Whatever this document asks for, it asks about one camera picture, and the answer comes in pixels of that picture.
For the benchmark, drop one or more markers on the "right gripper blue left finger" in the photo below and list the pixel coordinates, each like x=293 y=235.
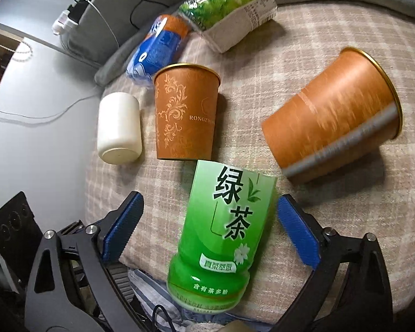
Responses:
x=118 y=225

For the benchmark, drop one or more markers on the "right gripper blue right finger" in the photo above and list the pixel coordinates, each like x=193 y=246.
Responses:
x=302 y=229

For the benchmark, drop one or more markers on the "green tea bottle cup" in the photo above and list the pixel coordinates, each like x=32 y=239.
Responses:
x=225 y=219

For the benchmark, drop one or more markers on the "white plastic cup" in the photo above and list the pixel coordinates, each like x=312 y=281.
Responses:
x=119 y=129

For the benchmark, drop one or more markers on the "plain orange paper cup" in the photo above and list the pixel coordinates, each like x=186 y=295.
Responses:
x=344 y=113

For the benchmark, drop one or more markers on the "orange patterned paper cup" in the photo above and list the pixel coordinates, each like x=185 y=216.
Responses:
x=185 y=111

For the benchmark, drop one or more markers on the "pink plaid blanket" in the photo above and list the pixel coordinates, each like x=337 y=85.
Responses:
x=258 y=76

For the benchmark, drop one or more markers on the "blue orange plastic bottle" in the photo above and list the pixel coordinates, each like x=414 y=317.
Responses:
x=158 y=48

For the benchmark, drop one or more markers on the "white power adapter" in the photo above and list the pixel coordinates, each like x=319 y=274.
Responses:
x=69 y=18

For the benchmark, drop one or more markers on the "grey sofa backrest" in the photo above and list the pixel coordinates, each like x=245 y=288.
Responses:
x=107 y=24

